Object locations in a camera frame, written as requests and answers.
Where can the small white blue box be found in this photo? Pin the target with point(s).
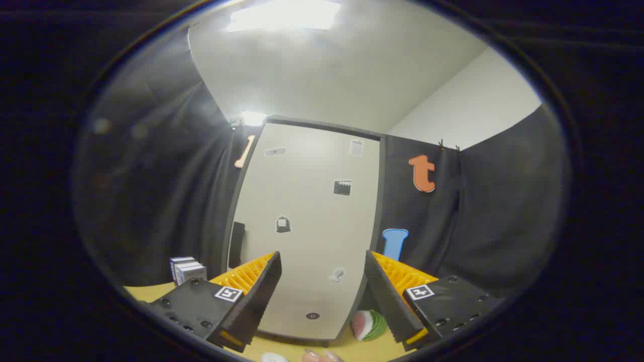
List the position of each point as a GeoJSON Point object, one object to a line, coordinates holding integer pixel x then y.
{"type": "Point", "coordinates": [179, 261]}
{"type": "Point", "coordinates": [191, 273]}

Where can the pink green striped shoe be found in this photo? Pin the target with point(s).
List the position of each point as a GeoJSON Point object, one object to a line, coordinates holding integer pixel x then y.
{"type": "Point", "coordinates": [370, 326]}

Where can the dark framed shoe cabinet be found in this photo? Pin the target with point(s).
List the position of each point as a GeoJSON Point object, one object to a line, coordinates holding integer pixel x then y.
{"type": "Point", "coordinates": [381, 201]}

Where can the white shoe cabinet door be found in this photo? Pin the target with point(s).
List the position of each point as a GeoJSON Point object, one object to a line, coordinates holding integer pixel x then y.
{"type": "Point", "coordinates": [312, 226]}

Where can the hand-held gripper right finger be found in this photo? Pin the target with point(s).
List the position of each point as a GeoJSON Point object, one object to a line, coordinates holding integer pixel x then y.
{"type": "Point", "coordinates": [387, 296]}

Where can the small white object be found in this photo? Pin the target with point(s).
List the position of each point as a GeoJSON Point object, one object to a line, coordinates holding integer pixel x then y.
{"type": "Point", "coordinates": [274, 358]}

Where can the black backdrop cloth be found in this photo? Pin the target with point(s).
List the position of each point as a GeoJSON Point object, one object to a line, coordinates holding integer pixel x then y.
{"type": "Point", "coordinates": [151, 201]}

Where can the ceiling light panel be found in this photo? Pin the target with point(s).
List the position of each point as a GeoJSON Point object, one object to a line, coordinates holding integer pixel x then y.
{"type": "Point", "coordinates": [253, 118]}
{"type": "Point", "coordinates": [284, 15]}

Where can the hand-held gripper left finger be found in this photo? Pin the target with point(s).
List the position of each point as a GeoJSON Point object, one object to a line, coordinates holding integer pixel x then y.
{"type": "Point", "coordinates": [254, 301]}

